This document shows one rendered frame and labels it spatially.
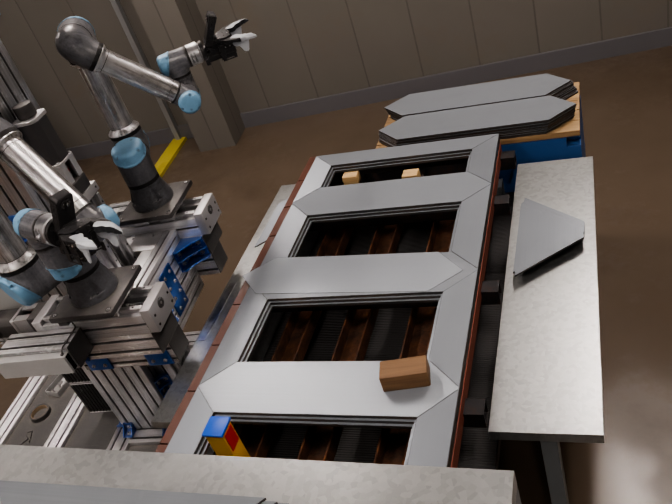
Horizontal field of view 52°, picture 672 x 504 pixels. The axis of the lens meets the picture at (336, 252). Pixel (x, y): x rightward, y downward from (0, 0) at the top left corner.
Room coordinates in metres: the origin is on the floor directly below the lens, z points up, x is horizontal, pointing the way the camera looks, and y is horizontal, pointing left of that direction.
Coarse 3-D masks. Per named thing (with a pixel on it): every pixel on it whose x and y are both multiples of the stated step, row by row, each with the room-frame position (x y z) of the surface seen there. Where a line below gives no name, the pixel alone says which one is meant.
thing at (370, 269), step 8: (368, 256) 1.79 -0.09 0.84; (376, 256) 1.78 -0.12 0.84; (384, 256) 1.76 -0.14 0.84; (360, 264) 1.77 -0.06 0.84; (368, 264) 1.75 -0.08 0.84; (376, 264) 1.74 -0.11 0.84; (360, 272) 1.73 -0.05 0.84; (368, 272) 1.71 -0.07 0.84; (376, 272) 1.70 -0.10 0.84; (360, 280) 1.69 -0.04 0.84; (368, 280) 1.68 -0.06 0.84; (376, 280) 1.66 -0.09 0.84; (352, 288) 1.67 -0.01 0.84; (360, 288) 1.65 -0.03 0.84; (368, 288) 1.64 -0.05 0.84
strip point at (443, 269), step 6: (438, 252) 1.69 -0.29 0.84; (438, 258) 1.66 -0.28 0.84; (444, 258) 1.65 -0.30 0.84; (438, 264) 1.63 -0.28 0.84; (444, 264) 1.62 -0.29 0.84; (450, 264) 1.61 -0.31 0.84; (438, 270) 1.61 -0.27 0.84; (444, 270) 1.60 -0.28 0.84; (450, 270) 1.59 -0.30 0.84; (456, 270) 1.58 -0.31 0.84; (462, 270) 1.57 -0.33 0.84; (432, 276) 1.59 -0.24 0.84; (438, 276) 1.58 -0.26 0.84; (444, 276) 1.57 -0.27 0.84; (450, 276) 1.56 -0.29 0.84; (432, 282) 1.56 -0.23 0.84; (438, 282) 1.55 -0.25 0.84
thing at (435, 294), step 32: (384, 160) 2.36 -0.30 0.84; (416, 160) 2.30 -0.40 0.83; (288, 256) 1.96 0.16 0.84; (448, 256) 1.65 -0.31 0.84; (480, 256) 1.61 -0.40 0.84; (224, 416) 1.35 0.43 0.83; (256, 416) 1.31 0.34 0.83; (288, 416) 1.27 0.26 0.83; (320, 416) 1.23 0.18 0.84; (352, 416) 1.19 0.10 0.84; (384, 416) 1.15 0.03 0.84
